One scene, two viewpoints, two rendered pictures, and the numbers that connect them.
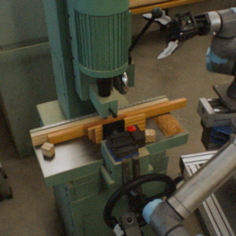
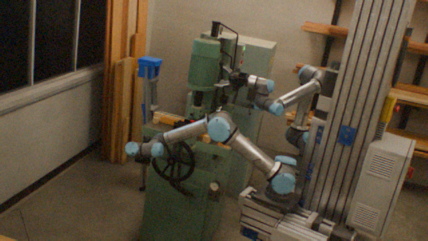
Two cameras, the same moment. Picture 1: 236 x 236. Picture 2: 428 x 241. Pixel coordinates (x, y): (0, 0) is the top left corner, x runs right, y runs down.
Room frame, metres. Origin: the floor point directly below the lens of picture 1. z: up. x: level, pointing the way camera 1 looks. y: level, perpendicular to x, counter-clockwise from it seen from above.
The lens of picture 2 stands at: (-1.08, -1.69, 1.91)
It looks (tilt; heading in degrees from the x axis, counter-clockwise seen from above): 19 degrees down; 37
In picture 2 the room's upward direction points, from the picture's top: 10 degrees clockwise
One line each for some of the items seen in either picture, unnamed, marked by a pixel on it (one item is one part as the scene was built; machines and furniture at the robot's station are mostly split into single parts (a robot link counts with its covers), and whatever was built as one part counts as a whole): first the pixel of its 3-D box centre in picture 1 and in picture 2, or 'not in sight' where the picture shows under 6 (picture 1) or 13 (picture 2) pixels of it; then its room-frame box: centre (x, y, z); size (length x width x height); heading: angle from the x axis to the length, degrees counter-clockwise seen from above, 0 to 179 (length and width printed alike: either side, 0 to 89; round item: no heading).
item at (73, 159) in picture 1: (115, 149); (187, 138); (0.94, 0.01, 0.87); 0.61 x 0.30 x 0.06; 113
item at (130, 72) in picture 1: (122, 73); (225, 112); (1.27, -0.02, 1.02); 0.09 x 0.07 x 0.12; 113
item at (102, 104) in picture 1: (103, 100); (197, 111); (1.06, 0.06, 1.03); 0.14 x 0.07 x 0.09; 23
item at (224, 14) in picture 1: (227, 20); (264, 85); (1.11, -0.37, 1.33); 0.11 x 0.08 x 0.09; 113
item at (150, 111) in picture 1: (121, 119); (203, 130); (1.07, -0.01, 0.92); 0.62 x 0.02 x 0.04; 113
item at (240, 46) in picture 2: not in sight; (237, 55); (1.39, 0.05, 1.40); 0.10 x 0.06 x 0.16; 23
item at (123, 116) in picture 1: (105, 125); not in sight; (1.02, 0.06, 0.93); 0.18 x 0.02 x 0.06; 113
